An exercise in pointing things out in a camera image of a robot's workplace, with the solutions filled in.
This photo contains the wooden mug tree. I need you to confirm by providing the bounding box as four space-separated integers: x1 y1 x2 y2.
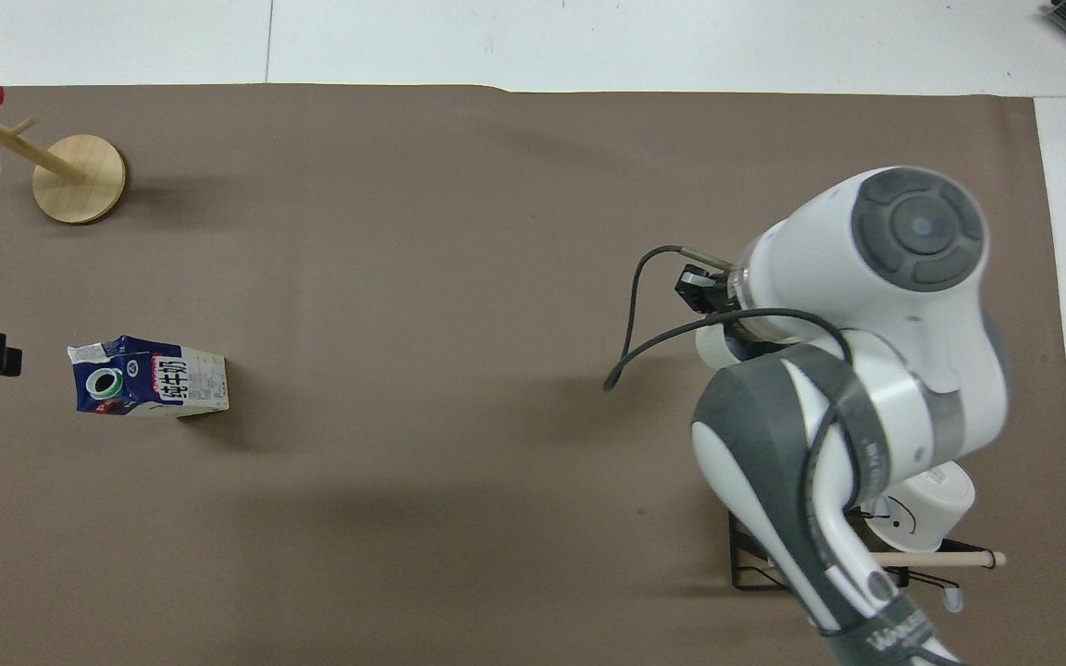
0 102 128 226

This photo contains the black cable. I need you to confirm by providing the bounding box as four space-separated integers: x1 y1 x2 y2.
603 244 867 641

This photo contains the blue and white milk carton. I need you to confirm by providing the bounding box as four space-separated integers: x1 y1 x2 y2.
68 334 230 419

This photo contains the white cup with smiley face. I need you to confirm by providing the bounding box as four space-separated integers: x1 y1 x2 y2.
864 460 976 554

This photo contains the black wire cup rack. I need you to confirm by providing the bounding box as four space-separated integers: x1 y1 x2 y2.
728 508 1009 594

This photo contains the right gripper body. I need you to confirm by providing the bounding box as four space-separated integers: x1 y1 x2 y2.
676 265 735 315

